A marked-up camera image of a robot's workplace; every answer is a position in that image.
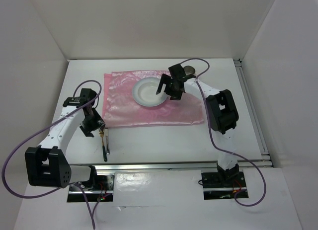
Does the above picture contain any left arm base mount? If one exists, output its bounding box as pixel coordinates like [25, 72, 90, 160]
[67, 173, 115, 203]

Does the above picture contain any white blue-rimmed plate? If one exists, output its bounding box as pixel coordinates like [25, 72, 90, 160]
[132, 77, 168, 107]

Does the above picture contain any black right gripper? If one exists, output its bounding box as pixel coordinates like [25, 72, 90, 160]
[156, 74, 182, 100]

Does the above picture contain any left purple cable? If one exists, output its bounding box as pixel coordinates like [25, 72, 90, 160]
[0, 79, 103, 229]

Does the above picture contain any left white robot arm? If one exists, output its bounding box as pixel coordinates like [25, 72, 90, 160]
[25, 88, 105, 188]

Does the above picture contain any pink satin rose cloth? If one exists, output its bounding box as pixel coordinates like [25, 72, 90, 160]
[102, 70, 204, 128]

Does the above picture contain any purple cable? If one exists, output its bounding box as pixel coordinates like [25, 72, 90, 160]
[0, 79, 103, 229]
[181, 58, 268, 207]

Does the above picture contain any silver table knife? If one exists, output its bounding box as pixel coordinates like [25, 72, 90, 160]
[104, 128, 110, 155]

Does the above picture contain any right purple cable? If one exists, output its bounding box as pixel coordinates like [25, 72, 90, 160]
[181, 58, 268, 207]

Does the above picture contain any metal cup with tan band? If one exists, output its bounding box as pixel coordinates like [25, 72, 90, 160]
[183, 66, 196, 75]

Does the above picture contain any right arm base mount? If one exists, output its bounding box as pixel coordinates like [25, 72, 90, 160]
[198, 172, 249, 200]

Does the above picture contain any gold fork green handle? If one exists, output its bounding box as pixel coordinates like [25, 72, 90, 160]
[99, 130, 108, 162]

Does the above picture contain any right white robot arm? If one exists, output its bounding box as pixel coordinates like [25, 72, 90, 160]
[156, 64, 239, 186]

